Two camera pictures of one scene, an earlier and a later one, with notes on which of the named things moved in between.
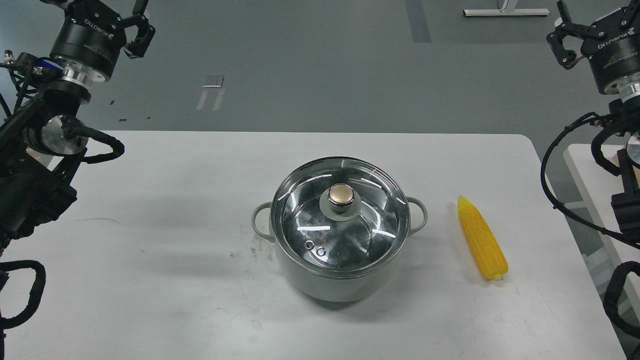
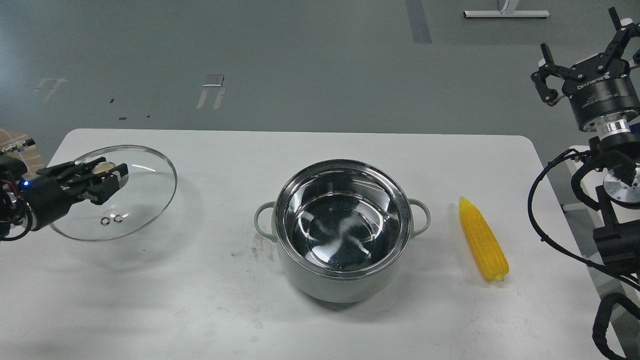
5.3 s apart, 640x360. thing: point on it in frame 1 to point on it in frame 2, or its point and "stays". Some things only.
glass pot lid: (340, 217) to (143, 200)
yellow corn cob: (487, 251) stays
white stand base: (495, 12) stays
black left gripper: (93, 33) to (47, 198)
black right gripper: (613, 57) to (598, 86)
